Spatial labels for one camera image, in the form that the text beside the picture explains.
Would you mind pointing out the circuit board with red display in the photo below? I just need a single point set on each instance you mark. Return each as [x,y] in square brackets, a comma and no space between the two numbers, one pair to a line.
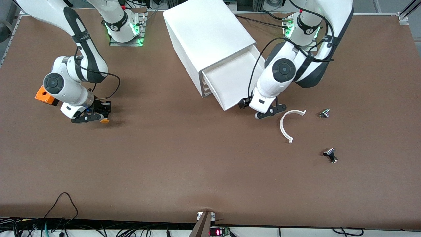
[218,232]

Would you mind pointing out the white box corner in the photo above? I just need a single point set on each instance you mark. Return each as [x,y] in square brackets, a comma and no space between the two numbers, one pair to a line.
[230,82]

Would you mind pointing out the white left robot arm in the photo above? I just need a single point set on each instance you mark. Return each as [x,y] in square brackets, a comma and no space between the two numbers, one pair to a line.
[283,70]

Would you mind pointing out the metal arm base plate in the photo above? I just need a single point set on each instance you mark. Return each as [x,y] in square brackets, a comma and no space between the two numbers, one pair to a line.
[125,44]

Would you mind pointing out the aluminium frame profile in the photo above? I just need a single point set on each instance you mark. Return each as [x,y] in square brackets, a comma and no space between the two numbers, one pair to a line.
[404,17]

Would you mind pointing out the brown camera mount post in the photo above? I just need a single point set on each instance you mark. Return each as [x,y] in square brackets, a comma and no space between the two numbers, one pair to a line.
[202,227]

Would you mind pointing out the small silver button part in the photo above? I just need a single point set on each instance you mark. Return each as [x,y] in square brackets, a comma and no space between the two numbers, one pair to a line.
[324,113]

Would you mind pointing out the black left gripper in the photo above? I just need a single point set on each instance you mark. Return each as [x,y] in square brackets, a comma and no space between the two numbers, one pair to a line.
[243,103]

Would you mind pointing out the orange box with black base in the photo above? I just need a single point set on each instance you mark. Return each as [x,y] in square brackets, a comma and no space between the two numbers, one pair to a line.
[41,95]

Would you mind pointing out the small black and orange button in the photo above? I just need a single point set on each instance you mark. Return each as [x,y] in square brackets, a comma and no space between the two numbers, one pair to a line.
[105,121]

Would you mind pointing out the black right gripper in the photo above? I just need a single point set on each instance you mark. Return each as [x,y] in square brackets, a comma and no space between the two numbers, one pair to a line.
[99,106]

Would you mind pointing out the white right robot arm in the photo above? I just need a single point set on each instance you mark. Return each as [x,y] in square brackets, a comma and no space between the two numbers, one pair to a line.
[62,85]

